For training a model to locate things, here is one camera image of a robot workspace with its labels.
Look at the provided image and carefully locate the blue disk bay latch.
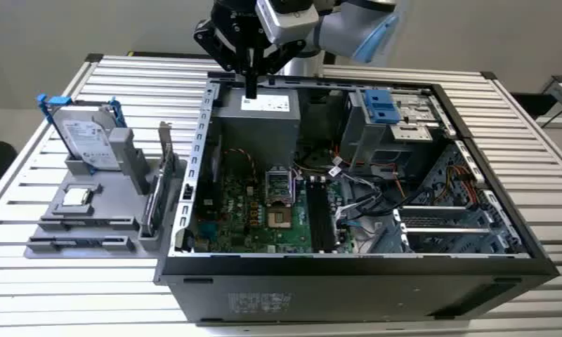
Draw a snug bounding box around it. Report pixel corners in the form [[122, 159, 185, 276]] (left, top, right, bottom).
[[363, 89, 400, 124]]

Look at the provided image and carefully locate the green graphics card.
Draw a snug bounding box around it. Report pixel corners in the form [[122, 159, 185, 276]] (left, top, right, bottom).
[[139, 121, 177, 234]]

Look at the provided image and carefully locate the yellow black power wire bundle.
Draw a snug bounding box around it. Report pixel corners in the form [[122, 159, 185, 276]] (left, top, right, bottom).
[[293, 147, 352, 176]]

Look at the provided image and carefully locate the hard disk in blue carrier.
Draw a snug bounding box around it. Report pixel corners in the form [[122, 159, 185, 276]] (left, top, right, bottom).
[[35, 93, 127, 176]]

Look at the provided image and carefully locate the green motherboard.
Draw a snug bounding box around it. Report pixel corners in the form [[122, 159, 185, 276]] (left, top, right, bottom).
[[193, 171, 356, 254]]

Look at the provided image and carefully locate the grey parts rack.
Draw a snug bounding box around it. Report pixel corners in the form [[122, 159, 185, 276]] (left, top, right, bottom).
[[23, 126, 189, 260]]

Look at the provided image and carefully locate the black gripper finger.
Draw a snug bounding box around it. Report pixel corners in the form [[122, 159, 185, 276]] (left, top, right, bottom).
[[192, 19, 252, 99], [250, 39, 308, 99]]

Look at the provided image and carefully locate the metal disk bay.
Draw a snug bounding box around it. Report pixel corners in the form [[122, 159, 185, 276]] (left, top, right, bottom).
[[392, 205, 511, 254]]

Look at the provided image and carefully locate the orange red wire bundle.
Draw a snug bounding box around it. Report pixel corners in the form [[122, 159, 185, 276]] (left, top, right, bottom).
[[432, 164, 481, 211]]

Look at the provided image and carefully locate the red black twisted wire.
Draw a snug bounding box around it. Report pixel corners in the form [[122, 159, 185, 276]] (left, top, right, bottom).
[[221, 147, 258, 185]]

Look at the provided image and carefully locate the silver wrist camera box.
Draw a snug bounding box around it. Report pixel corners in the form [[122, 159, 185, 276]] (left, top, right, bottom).
[[254, 0, 320, 46]]

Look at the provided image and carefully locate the silver CPU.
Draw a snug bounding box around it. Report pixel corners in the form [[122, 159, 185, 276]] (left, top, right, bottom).
[[61, 187, 93, 206]]

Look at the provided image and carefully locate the black open PC case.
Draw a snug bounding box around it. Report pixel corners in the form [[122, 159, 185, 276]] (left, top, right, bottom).
[[151, 71, 560, 324]]

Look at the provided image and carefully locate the metal socket cover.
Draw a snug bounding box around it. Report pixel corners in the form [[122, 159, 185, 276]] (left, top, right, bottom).
[[265, 170, 293, 206]]

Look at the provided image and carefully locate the grey power supply unit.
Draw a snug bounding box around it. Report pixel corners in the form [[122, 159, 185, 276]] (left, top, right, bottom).
[[212, 87, 302, 166]]

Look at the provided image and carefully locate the CPU socket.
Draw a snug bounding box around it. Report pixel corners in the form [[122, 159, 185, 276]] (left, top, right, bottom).
[[266, 206, 294, 229]]

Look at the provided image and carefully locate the dark RAM stick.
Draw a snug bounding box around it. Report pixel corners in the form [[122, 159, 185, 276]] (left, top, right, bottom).
[[29, 237, 127, 247], [39, 218, 134, 227]]

